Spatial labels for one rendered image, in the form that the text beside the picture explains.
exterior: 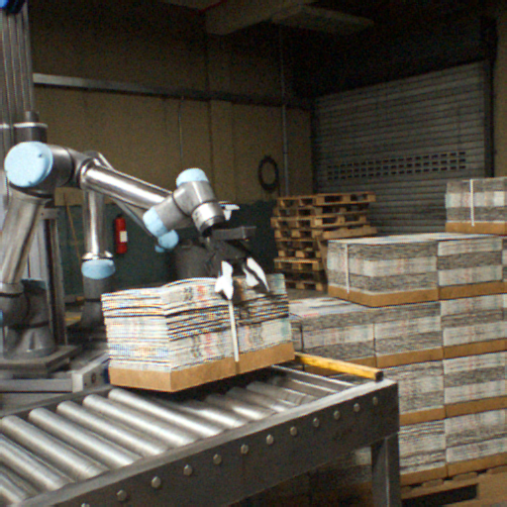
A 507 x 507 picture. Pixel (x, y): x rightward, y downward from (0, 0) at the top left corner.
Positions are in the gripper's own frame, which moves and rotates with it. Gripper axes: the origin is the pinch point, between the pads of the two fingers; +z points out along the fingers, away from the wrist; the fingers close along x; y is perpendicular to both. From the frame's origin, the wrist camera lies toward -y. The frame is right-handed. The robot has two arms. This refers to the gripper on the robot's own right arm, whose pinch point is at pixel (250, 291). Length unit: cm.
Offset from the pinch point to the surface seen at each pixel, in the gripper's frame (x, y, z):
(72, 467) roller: 49, 7, 24
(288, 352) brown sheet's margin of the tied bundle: -15.4, 14.3, 12.2
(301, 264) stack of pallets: -524, 485, -232
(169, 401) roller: 16.2, 23.7, 13.3
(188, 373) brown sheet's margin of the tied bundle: 15.4, 13.2, 11.2
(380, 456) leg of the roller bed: -21.9, 8.1, 44.0
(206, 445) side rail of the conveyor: 27.8, -2.6, 29.6
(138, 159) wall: -390, 551, -470
